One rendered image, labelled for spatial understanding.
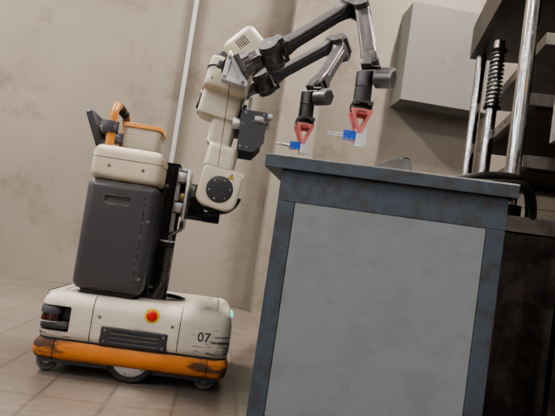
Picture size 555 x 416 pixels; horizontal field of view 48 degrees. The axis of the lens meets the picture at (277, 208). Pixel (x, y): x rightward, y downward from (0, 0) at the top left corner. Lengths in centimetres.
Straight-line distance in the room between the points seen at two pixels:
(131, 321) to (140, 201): 42
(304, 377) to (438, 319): 40
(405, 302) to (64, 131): 413
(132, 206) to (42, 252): 322
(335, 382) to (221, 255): 355
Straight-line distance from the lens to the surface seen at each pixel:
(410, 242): 177
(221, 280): 527
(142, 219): 227
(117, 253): 228
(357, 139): 204
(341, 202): 177
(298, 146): 242
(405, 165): 240
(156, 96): 542
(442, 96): 539
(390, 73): 206
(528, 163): 266
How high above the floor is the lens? 54
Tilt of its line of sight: 4 degrees up
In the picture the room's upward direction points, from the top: 8 degrees clockwise
